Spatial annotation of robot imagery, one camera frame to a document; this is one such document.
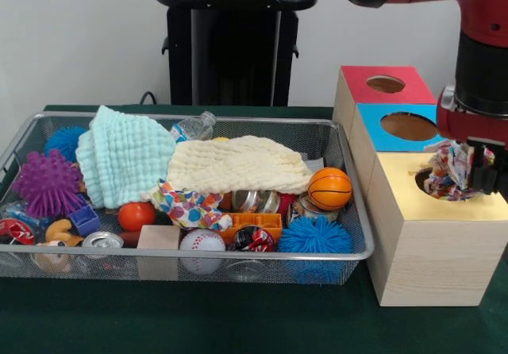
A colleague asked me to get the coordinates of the cream cloth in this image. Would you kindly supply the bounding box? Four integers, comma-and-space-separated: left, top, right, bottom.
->
139, 134, 315, 212

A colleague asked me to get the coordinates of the blue fuzzy ball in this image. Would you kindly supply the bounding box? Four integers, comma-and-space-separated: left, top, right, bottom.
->
277, 215, 354, 283
44, 126, 87, 163

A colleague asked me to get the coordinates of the dark green tablecloth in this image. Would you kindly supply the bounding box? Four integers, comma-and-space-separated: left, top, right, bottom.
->
0, 105, 508, 354

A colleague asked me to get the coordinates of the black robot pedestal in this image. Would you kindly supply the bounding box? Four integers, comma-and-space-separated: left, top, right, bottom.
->
153, 0, 318, 107

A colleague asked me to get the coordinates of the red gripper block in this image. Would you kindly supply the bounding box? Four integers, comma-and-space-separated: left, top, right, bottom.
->
436, 87, 508, 194

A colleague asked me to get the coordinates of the plain wooden block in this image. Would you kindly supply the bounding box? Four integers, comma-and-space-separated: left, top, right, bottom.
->
137, 225, 182, 280

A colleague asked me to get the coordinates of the purple spiky ball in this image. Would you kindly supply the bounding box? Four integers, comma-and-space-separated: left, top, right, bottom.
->
11, 149, 84, 220

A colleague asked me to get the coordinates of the orange toy basketball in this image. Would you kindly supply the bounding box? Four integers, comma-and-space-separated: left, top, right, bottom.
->
308, 167, 353, 212

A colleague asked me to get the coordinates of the mint green cloth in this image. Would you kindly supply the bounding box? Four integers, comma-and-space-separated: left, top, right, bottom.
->
75, 105, 178, 209

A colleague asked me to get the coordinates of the silver mesh bin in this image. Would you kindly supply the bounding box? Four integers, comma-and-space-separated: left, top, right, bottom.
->
0, 111, 376, 286

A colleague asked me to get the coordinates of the white toy baseball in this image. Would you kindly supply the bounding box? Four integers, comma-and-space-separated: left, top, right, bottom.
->
179, 229, 226, 275

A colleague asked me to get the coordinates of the wooden three-hole sorting box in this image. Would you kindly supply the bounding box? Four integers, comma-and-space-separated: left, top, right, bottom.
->
332, 65, 508, 307

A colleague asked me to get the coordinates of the polka-dot paper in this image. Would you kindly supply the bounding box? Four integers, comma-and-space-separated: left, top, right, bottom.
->
422, 139, 495, 202
157, 178, 233, 230

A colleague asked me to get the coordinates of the orange-red ball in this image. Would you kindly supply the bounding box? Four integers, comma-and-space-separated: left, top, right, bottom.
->
117, 201, 157, 233

